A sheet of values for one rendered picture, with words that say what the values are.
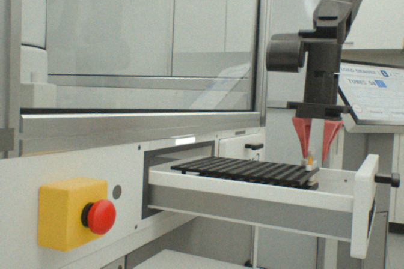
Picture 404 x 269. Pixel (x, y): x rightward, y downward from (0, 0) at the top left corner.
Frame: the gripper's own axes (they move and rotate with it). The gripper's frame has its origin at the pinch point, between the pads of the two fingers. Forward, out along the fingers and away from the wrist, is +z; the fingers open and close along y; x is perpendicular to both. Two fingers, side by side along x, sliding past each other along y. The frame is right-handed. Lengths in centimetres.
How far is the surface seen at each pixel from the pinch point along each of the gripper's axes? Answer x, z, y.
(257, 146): 23.4, 3.0, -19.5
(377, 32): 329, -71, -29
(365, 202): -18.5, 2.8, 10.9
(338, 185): 6.9, 6.2, 3.3
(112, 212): -37.8, 4.9, -14.1
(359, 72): 93, -21, -7
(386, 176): -5.2, 1.2, 12.2
